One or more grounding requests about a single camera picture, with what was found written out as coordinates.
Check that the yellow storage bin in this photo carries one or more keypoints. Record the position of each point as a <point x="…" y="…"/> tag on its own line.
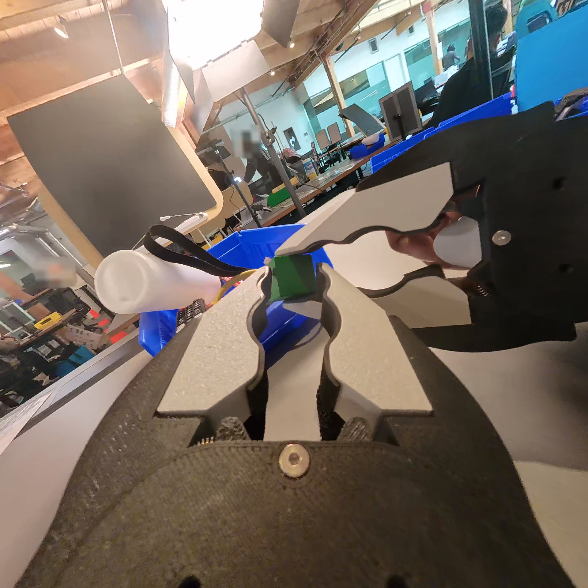
<point x="48" y="320"/>

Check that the small blue bin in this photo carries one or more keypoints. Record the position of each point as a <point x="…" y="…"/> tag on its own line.
<point x="367" y="149"/>
<point x="399" y="154"/>

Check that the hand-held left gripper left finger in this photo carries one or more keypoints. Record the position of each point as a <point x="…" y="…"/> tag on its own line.
<point x="211" y="367"/>

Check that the white wipes canister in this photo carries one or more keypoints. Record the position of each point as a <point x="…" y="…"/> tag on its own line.
<point x="308" y="166"/>

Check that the black metal stand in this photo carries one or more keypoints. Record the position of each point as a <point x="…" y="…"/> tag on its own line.
<point x="275" y="160"/>

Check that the green foam cube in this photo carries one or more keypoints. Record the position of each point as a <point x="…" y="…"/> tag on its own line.
<point x="291" y="278"/>

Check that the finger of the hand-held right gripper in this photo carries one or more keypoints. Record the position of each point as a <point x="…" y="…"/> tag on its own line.
<point x="390" y="202"/>
<point x="432" y="303"/>

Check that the large blue plastic bin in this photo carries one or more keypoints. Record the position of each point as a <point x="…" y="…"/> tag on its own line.
<point x="257" y="243"/>

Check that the wooden table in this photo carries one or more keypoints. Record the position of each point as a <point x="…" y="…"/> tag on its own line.
<point x="330" y="179"/>

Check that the white metal stand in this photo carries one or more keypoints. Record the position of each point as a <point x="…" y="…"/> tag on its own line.
<point x="193" y="220"/>

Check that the black remote control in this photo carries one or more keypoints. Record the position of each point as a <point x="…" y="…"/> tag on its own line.
<point x="190" y="312"/>

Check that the green and yellow box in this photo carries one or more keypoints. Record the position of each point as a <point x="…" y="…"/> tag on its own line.
<point x="280" y="197"/>

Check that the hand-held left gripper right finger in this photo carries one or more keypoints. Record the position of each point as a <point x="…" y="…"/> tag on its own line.
<point x="376" y="367"/>

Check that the white plastic bottle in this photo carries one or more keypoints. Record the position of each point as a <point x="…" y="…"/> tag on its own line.
<point x="138" y="280"/>

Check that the person's right hand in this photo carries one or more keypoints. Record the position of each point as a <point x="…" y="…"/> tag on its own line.
<point x="413" y="243"/>

